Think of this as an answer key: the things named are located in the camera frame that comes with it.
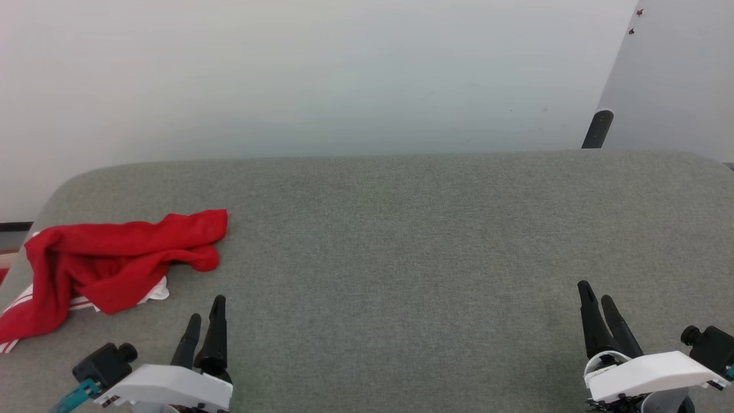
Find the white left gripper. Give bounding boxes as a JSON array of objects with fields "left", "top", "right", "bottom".
[{"left": 95, "top": 295, "right": 233, "bottom": 413}]

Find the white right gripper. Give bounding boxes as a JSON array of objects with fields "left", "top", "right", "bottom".
[{"left": 577, "top": 280, "right": 730, "bottom": 412}]

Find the red white basketball jersey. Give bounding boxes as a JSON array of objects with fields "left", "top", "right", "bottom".
[{"left": 0, "top": 209, "right": 228, "bottom": 353}]

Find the grey fabric sofa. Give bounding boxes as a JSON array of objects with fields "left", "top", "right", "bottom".
[{"left": 0, "top": 150, "right": 734, "bottom": 413}]

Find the black framed panel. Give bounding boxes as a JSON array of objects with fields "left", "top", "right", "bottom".
[{"left": 0, "top": 222, "right": 34, "bottom": 253}]

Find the dark grey round post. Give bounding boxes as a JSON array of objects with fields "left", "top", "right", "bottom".
[{"left": 581, "top": 110, "right": 614, "bottom": 150}]

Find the light grey wall panel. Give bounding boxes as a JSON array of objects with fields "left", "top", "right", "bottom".
[{"left": 596, "top": 0, "right": 734, "bottom": 164}]

